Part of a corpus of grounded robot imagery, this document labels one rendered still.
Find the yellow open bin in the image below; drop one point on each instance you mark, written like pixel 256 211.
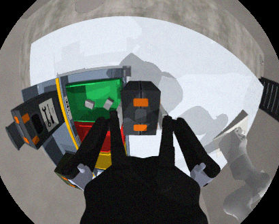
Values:
pixel 104 159

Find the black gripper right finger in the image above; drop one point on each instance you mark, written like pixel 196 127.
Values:
pixel 202 167

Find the red open bin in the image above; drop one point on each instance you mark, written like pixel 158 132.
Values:
pixel 82 131

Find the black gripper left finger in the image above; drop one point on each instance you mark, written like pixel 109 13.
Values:
pixel 78 170

